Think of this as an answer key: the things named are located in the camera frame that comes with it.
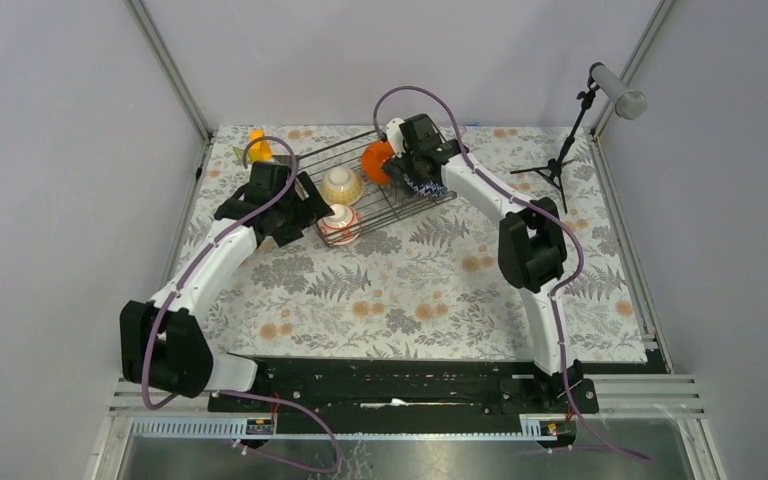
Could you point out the blue patterned bowl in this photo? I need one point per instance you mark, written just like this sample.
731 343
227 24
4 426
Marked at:
422 187

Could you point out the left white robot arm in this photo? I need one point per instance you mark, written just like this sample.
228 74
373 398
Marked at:
163 345

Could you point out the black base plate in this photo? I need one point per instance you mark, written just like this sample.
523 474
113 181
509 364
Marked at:
381 396

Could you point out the yellow dotted white bowl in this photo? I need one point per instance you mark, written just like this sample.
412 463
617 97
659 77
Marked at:
341 185

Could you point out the orange bowl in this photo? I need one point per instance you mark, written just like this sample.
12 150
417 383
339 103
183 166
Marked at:
373 159

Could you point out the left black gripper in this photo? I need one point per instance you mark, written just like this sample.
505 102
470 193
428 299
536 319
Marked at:
312 208

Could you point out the red patterned white bowl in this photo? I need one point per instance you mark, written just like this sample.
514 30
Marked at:
341 227

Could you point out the black wire dish rack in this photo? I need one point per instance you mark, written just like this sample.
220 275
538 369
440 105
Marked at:
379 205

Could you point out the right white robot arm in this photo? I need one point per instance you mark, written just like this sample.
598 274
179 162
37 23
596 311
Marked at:
532 247

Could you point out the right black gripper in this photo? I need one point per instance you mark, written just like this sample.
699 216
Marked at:
396 165

